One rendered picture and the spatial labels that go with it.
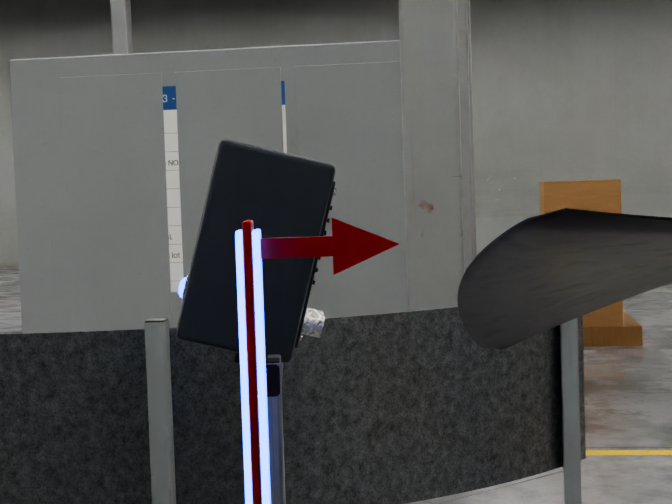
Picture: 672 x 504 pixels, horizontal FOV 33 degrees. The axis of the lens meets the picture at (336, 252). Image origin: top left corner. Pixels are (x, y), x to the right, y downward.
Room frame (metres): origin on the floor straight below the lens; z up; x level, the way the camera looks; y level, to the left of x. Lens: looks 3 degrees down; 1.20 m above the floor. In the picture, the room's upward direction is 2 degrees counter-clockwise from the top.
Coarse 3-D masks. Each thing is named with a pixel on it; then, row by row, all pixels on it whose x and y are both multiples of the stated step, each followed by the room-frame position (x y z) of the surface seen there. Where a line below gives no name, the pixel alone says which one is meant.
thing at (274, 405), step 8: (272, 360) 1.00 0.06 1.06; (272, 400) 0.99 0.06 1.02; (280, 400) 0.99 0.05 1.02; (272, 408) 0.99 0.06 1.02; (280, 408) 0.99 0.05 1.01; (272, 416) 0.99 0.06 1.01; (280, 416) 0.99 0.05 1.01; (272, 424) 0.99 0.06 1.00; (280, 424) 0.99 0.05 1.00; (272, 432) 0.99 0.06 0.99; (280, 432) 0.99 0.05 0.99; (272, 440) 0.99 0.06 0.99; (280, 440) 0.99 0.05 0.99; (272, 448) 0.99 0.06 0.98; (280, 448) 0.99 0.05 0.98; (272, 456) 0.99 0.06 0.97; (280, 456) 0.99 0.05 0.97; (272, 464) 0.99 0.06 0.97; (280, 464) 0.99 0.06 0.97; (272, 472) 0.99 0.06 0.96; (280, 472) 0.99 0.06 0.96; (272, 480) 0.99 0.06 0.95; (280, 480) 0.99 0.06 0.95; (272, 488) 0.99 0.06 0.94; (280, 488) 0.99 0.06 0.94; (272, 496) 0.99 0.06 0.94; (280, 496) 0.99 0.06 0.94
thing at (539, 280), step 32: (544, 224) 0.39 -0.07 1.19; (576, 224) 0.39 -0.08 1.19; (608, 224) 0.39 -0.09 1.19; (640, 224) 0.39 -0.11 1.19; (480, 256) 0.44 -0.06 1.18; (512, 256) 0.44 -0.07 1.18; (544, 256) 0.44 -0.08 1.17; (576, 256) 0.45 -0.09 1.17; (608, 256) 0.45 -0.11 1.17; (640, 256) 0.46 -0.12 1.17; (480, 288) 0.49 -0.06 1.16; (512, 288) 0.50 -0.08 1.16; (544, 288) 0.51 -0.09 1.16; (576, 288) 0.52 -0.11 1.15; (608, 288) 0.54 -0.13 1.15; (640, 288) 0.56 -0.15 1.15; (480, 320) 0.54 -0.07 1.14; (512, 320) 0.56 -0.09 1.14; (544, 320) 0.57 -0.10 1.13
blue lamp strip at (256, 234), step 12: (252, 240) 0.47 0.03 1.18; (264, 336) 0.48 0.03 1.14; (264, 348) 0.48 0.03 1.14; (264, 360) 0.47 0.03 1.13; (264, 372) 0.47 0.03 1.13; (264, 384) 0.47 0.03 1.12; (264, 396) 0.47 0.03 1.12; (264, 408) 0.47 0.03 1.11; (264, 420) 0.47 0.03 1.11; (264, 432) 0.47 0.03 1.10; (264, 444) 0.47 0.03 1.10; (264, 456) 0.47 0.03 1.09; (264, 468) 0.47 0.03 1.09; (264, 480) 0.47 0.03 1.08; (264, 492) 0.47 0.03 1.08
